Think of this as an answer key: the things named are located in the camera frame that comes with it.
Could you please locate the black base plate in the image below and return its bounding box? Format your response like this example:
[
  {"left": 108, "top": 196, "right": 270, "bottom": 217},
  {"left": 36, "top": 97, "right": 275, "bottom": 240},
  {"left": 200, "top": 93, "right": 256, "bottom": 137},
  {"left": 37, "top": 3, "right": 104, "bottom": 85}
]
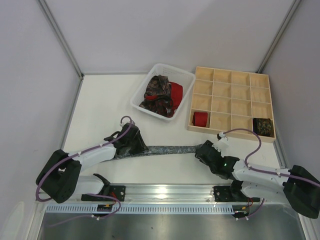
[
  {"left": 213, "top": 185, "right": 236, "bottom": 203},
  {"left": 81, "top": 185, "right": 126, "bottom": 202}
]

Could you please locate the white plastic basket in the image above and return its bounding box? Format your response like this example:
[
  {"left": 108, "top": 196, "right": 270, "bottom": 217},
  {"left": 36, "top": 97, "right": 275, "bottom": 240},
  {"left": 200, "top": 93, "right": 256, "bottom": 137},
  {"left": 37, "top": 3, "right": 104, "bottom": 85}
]
[{"left": 130, "top": 63, "right": 196, "bottom": 121}]

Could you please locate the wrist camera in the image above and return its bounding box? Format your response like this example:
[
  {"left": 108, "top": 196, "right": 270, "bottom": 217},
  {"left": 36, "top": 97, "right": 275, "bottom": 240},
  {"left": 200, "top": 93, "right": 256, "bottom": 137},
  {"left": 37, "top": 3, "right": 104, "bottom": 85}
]
[
  {"left": 215, "top": 132, "right": 229, "bottom": 151},
  {"left": 128, "top": 120, "right": 136, "bottom": 126}
]

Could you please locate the wooden compartment tray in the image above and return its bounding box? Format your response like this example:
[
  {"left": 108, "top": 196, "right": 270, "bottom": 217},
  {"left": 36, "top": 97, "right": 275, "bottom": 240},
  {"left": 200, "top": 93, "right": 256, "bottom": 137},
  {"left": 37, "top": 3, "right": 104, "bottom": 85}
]
[{"left": 187, "top": 66, "right": 276, "bottom": 143}]

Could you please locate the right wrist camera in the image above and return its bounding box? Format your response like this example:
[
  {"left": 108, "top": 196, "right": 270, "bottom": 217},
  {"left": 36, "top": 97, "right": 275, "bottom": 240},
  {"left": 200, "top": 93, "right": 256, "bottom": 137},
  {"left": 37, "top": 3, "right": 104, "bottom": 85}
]
[{"left": 215, "top": 132, "right": 229, "bottom": 151}]

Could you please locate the blue-grey floral tie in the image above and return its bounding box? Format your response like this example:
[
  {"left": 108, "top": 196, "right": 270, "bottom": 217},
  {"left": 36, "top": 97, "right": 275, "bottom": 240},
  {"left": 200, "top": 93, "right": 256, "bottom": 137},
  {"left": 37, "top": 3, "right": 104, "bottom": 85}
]
[{"left": 112, "top": 143, "right": 203, "bottom": 160}]

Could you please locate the red tie in basket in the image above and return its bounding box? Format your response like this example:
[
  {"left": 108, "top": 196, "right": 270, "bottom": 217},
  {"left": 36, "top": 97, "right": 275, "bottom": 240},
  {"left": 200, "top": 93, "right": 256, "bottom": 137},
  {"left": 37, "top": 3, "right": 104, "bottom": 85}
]
[{"left": 146, "top": 81, "right": 184, "bottom": 111}]

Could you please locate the rolled dark patterned tie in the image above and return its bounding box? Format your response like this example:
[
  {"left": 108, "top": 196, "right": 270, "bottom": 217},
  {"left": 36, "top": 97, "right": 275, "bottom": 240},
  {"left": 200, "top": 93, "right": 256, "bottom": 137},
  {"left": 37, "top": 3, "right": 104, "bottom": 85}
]
[{"left": 252, "top": 118, "right": 274, "bottom": 137}]

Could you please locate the aluminium mounting rail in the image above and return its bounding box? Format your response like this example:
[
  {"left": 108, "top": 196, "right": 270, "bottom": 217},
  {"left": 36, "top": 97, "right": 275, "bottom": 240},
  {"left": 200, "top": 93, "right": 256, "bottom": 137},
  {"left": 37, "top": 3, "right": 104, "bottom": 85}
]
[{"left": 74, "top": 183, "right": 241, "bottom": 203}]

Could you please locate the rolled red tie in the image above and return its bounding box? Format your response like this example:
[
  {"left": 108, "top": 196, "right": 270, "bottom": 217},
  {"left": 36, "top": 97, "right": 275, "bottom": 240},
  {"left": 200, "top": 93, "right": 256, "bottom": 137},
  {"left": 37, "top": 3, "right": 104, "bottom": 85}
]
[{"left": 192, "top": 111, "right": 208, "bottom": 128}]

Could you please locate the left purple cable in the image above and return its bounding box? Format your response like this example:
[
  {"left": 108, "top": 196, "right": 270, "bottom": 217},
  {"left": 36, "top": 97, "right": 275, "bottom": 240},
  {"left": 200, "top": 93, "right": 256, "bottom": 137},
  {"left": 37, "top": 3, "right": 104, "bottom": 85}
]
[{"left": 35, "top": 115, "right": 133, "bottom": 203}]

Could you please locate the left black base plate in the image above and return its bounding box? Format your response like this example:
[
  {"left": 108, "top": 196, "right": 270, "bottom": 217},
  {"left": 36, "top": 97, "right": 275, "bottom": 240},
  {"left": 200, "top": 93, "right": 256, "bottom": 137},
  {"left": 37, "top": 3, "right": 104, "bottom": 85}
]
[{"left": 81, "top": 185, "right": 126, "bottom": 202}]

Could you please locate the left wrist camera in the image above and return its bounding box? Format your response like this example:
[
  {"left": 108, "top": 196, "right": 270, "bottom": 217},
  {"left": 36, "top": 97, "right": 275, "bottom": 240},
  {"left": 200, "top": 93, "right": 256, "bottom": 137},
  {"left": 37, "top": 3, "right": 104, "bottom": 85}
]
[{"left": 128, "top": 120, "right": 136, "bottom": 126}]

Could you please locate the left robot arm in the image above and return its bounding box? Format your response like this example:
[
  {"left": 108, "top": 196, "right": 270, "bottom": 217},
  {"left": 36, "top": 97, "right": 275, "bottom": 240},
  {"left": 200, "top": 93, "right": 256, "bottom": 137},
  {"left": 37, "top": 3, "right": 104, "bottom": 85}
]
[{"left": 35, "top": 123, "right": 149, "bottom": 204}]

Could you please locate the dark floral tie in basket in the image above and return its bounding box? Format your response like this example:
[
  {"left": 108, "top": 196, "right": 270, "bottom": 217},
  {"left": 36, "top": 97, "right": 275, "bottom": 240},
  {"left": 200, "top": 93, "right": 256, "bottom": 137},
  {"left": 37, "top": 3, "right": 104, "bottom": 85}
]
[{"left": 139, "top": 75, "right": 174, "bottom": 118}]

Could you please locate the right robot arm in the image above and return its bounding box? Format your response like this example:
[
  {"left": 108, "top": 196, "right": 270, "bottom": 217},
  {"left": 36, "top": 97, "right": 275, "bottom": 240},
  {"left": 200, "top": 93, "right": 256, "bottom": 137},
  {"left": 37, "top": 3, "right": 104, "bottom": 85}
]
[{"left": 195, "top": 140, "right": 320, "bottom": 219}]

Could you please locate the white slotted cable duct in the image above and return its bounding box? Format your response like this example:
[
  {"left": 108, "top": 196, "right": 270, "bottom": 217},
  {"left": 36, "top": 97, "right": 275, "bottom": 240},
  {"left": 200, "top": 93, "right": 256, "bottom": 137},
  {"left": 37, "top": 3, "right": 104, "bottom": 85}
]
[{"left": 45, "top": 203, "right": 234, "bottom": 215}]

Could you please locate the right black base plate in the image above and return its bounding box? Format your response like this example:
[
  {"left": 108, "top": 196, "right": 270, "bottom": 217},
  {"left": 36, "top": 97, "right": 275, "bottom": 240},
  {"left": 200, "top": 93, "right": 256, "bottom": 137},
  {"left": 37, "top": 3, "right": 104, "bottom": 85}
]
[{"left": 213, "top": 185, "right": 236, "bottom": 203}]

